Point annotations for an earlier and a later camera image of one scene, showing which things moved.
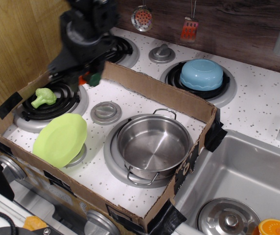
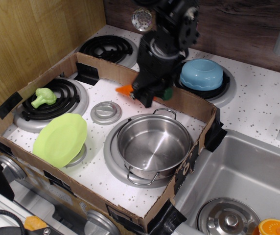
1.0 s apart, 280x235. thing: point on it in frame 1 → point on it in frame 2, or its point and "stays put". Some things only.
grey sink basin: (263, 176) stays put
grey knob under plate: (79, 159) stays put
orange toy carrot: (81, 81) → (128, 89)
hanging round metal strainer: (142, 18) stays put
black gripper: (84, 50) → (160, 57)
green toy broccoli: (44, 95) stays put
